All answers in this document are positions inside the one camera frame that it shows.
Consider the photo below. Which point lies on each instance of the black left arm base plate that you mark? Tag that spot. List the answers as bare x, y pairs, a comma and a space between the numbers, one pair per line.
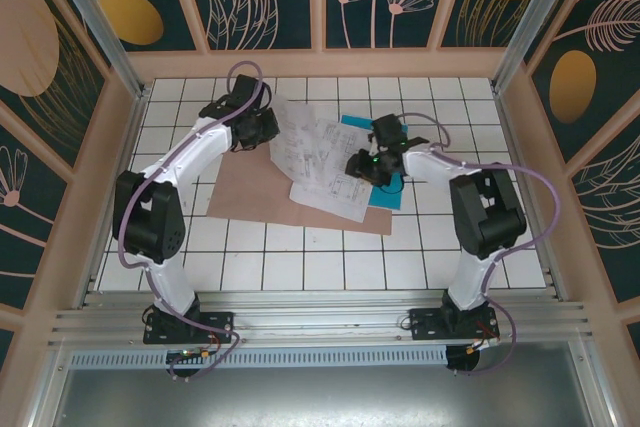
220, 322

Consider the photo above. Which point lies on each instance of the blue paper sheet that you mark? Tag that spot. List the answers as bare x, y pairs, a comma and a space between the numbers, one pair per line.
387, 197

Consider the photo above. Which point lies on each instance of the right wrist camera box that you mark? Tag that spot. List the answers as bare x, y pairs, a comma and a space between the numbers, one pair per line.
373, 146

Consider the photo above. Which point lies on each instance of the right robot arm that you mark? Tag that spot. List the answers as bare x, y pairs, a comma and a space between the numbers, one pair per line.
490, 217

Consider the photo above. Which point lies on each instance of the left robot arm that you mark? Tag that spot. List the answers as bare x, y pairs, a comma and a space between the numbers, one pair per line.
150, 217

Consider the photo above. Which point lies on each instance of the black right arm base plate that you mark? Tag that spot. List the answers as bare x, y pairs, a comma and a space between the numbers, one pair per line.
425, 324

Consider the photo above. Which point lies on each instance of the brown paper folder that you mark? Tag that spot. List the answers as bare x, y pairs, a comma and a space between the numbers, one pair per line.
240, 192

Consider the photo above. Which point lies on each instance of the aluminium frame post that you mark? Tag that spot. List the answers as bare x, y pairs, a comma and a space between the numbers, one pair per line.
95, 7
535, 7

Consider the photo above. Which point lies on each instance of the grey metal panel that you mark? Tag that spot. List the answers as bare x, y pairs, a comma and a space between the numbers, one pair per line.
320, 397

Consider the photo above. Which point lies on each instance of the aluminium mounting rail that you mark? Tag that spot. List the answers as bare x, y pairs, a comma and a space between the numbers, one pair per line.
320, 312

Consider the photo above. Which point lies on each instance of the white printed paper sheet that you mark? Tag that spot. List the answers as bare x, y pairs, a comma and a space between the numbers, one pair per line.
295, 147
330, 192

